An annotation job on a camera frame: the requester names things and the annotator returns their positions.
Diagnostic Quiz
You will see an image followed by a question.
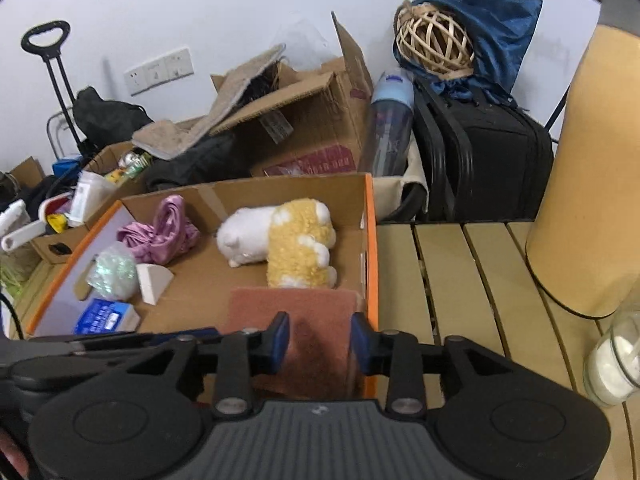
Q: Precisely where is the black trolley bag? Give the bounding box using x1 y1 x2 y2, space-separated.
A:
73 86 154 147

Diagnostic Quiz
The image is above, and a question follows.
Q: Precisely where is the blue-capped water bottle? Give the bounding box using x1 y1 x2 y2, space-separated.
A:
357 67 416 178

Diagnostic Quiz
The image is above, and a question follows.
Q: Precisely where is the black suitcase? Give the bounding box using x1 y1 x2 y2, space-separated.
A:
411 76 555 223

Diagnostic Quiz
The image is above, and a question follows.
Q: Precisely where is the yellow plush toy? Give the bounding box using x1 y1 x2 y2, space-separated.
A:
266 198 339 290

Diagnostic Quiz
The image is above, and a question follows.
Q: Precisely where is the wicker ball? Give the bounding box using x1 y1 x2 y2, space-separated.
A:
395 0 476 81

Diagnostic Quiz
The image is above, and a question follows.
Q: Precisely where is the beige fuzzy mat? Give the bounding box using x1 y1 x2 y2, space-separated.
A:
131 43 287 161

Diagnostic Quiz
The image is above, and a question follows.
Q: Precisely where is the large open cardboard box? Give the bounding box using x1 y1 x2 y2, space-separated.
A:
209 10 376 179

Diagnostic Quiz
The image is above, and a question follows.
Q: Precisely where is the black cloth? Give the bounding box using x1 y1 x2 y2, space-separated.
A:
144 131 252 193

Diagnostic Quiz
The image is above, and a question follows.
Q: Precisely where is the small brown cardboard box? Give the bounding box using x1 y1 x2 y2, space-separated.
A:
29 141 152 267

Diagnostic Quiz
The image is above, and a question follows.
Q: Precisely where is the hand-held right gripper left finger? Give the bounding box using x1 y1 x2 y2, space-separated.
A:
126 311 291 420

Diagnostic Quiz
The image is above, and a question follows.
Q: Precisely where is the white wall outlet strip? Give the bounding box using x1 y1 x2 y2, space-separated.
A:
123 47 195 97

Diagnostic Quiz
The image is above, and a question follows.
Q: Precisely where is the blue tissue packet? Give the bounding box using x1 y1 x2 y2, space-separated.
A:
73 298 141 336

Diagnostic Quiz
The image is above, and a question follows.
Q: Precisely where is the clear plastic bag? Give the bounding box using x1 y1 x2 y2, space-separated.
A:
85 241 139 302

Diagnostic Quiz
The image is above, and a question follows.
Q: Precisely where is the orange-edged cardboard box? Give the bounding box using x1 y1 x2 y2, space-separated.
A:
24 172 379 401

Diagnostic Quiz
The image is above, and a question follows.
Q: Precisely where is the beige canvas bag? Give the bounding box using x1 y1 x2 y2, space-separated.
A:
372 142 430 222

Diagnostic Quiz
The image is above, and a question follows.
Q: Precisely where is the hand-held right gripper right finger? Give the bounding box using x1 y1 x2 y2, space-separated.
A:
350 312 517 417

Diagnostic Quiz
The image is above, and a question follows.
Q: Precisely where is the metal folding frame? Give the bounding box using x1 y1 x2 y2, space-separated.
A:
46 110 81 161

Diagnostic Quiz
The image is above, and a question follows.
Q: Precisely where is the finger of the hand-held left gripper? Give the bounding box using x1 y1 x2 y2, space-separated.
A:
27 327 222 361

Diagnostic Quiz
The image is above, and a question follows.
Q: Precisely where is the white plush toy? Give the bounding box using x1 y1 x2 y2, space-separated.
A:
216 204 282 268

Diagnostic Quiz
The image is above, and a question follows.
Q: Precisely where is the glass cup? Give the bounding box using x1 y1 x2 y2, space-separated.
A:
582 309 640 408

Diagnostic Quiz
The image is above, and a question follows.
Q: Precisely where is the blue satin bag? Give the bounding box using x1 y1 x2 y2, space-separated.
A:
392 0 544 107

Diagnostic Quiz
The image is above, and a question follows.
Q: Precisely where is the white sponge wedge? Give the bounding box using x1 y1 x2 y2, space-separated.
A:
135 262 175 306

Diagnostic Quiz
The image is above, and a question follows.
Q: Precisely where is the pink satin cloth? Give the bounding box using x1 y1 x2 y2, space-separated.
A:
116 194 201 266

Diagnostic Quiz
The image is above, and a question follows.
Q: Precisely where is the brown scouring pad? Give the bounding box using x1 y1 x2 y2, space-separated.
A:
219 287 367 402

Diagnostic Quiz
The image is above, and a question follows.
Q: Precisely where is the black trolley handle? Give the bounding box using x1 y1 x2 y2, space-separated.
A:
20 19 97 157

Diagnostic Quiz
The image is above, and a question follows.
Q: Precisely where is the yellow thermos jug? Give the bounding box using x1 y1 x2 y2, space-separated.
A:
524 0 640 319

